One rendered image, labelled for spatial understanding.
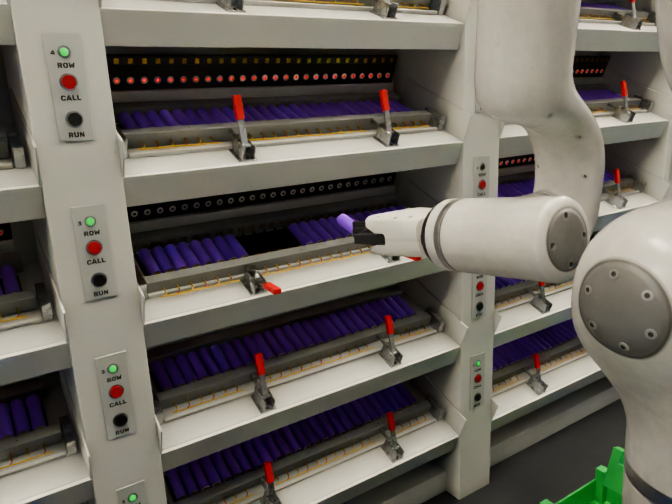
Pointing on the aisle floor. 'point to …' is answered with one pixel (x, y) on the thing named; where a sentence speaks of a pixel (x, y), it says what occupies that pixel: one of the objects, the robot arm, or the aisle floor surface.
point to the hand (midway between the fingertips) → (370, 231)
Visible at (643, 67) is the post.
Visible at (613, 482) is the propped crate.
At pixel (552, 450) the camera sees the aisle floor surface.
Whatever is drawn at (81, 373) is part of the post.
